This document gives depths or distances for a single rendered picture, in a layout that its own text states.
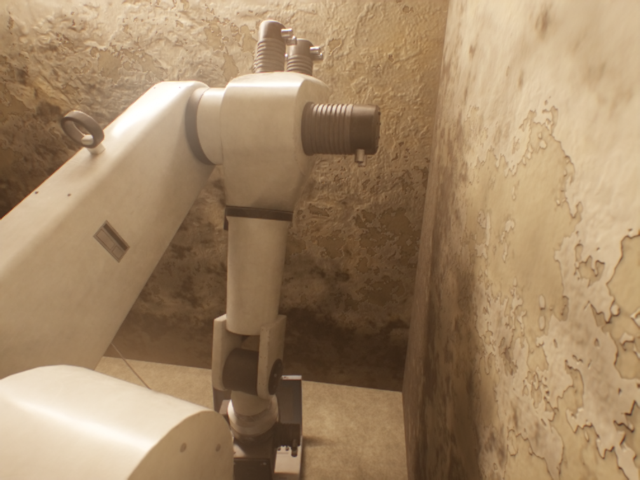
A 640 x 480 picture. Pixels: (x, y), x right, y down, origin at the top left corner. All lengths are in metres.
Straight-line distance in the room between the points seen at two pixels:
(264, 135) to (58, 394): 0.57
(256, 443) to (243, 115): 0.99
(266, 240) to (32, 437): 0.68
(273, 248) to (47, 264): 0.53
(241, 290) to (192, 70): 0.86
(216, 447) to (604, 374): 0.43
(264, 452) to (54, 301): 0.82
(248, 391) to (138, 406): 0.68
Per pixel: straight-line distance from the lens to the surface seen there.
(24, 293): 0.66
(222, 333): 1.06
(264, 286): 0.99
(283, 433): 1.32
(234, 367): 1.10
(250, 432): 1.22
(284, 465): 1.64
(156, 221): 0.83
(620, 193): 0.37
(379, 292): 1.56
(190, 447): 0.46
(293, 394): 1.61
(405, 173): 1.35
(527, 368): 0.52
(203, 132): 0.88
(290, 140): 0.77
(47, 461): 0.42
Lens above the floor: 1.45
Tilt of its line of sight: 25 degrees down
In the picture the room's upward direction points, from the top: 1 degrees counter-clockwise
